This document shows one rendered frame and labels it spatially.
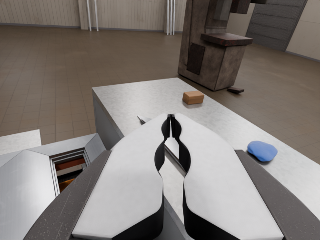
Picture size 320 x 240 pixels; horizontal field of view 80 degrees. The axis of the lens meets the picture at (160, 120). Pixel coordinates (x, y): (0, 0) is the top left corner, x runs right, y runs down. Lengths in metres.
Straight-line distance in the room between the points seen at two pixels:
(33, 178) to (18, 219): 0.17
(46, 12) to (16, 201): 9.48
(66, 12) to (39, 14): 1.02
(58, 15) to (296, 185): 9.90
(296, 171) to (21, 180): 1.03
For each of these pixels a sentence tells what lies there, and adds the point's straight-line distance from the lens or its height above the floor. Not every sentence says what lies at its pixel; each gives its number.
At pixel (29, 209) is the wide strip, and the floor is 0.86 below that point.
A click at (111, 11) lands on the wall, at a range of 10.28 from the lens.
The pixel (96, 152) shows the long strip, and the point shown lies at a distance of 0.99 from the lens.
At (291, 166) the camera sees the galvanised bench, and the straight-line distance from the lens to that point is 0.87.
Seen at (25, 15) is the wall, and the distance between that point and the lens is 10.18.
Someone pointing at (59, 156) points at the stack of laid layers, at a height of 0.85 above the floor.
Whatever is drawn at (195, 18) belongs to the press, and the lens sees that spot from 4.36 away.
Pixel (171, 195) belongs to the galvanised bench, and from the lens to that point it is 0.59.
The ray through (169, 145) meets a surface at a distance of 0.71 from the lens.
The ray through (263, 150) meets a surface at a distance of 0.83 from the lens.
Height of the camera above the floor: 1.52
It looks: 32 degrees down
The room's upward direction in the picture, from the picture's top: 7 degrees clockwise
